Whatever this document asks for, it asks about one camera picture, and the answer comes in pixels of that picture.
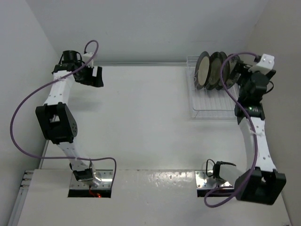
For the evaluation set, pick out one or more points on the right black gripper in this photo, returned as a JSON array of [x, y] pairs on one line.
[[242, 69]]

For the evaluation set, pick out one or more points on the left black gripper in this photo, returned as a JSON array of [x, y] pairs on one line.
[[95, 81]]

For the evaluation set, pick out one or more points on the silver rim plate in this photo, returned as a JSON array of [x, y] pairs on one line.
[[225, 72], [202, 70]]

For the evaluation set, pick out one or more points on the striped dark rim plate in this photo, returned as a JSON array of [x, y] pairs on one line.
[[214, 75]]

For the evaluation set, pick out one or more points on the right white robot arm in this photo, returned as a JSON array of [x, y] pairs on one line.
[[261, 182]]

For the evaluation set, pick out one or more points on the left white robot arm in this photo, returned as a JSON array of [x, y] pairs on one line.
[[56, 120]]

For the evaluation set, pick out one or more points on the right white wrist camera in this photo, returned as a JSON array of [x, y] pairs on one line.
[[264, 62]]

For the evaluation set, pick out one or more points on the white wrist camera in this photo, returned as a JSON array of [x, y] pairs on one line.
[[89, 58], [264, 62]]

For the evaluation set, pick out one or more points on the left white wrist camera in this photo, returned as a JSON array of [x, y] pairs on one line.
[[89, 58]]

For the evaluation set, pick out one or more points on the white wire dish rack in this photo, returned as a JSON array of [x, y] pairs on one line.
[[207, 104]]

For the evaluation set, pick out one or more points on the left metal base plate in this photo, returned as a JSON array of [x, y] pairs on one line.
[[103, 181]]

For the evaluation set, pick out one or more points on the metal base plate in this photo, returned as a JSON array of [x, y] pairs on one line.
[[203, 181], [103, 181]]

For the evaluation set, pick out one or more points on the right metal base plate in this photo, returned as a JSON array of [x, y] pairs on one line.
[[203, 181]]

